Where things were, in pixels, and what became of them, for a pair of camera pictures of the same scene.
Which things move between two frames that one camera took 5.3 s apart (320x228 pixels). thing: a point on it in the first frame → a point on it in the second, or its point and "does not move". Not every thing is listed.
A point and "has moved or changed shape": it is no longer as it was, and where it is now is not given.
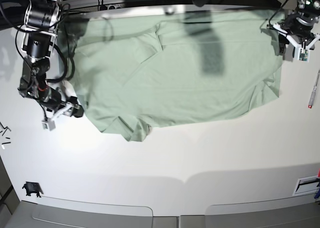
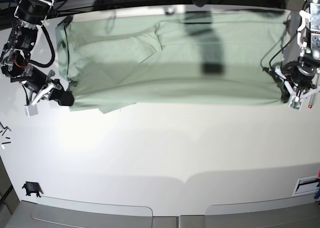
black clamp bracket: (32, 187) does not move
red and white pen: (314, 91) does not move
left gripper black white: (53, 104) → (35, 80)
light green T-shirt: (136, 71) has moved or changed shape
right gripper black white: (301, 32) → (303, 76)
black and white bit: (5, 143) does not move
